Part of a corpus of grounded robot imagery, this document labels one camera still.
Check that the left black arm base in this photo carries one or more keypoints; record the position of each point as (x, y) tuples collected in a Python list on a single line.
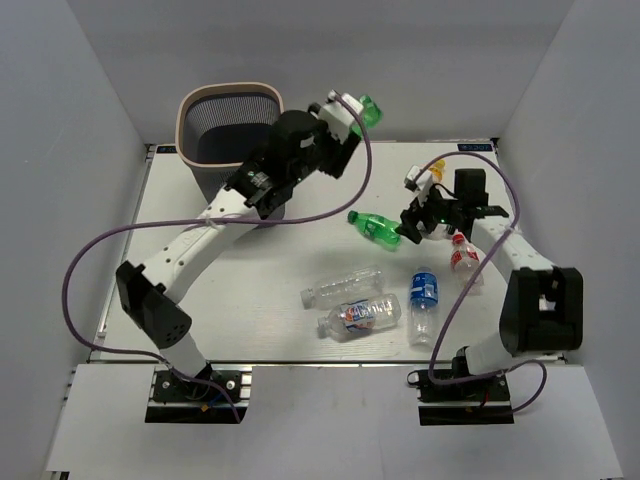
[(175, 401)]

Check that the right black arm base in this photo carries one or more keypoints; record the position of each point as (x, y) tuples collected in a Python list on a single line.
[(481, 402)]

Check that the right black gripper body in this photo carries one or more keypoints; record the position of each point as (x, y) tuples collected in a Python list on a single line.
[(437, 209)]

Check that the clear bottle red label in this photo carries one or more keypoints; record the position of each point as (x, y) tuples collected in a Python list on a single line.
[(464, 260)]

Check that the clear bottle black label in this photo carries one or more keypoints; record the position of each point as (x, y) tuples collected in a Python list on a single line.
[(441, 232)]

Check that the grey mesh waste bin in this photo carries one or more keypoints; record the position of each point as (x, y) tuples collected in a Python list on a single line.
[(218, 126)]

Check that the clear unlabeled plastic bottle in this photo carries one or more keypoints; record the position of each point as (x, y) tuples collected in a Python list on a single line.
[(343, 288)]

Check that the green plastic bottle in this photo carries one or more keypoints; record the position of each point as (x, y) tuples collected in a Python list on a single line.
[(376, 228), (371, 114)]

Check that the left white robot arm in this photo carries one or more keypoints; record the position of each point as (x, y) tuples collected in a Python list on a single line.
[(258, 166)]

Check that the small bottle yellow cap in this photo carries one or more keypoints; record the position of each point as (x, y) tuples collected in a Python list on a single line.
[(437, 170)]

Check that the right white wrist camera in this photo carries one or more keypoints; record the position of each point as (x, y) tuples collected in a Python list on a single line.
[(417, 183)]

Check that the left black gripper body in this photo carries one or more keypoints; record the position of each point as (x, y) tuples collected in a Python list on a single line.
[(325, 150)]

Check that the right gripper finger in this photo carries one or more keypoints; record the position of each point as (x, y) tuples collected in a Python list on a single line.
[(408, 227), (457, 229)]

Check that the clear bottle orange blue label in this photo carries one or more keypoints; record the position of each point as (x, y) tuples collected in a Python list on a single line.
[(360, 318)]

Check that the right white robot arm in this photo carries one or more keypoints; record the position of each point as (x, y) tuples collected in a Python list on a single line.
[(542, 311)]

